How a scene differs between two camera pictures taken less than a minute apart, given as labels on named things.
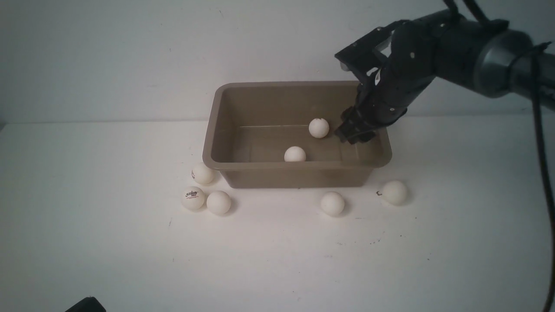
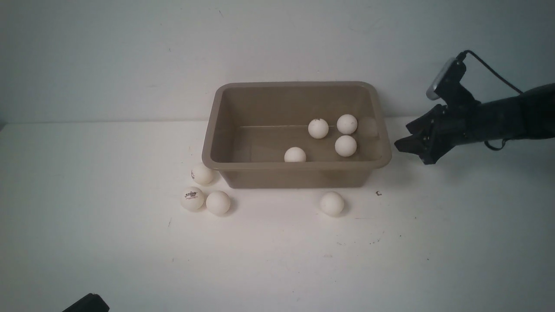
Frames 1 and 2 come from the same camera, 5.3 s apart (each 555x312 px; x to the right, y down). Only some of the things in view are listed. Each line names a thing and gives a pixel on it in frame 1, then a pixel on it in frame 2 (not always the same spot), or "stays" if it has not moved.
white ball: x=202 y=174 stays
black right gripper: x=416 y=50 to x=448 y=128
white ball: x=318 y=128 stays
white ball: x=332 y=203 stays
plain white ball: x=395 y=192 to x=345 y=146
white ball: x=295 y=154 stays
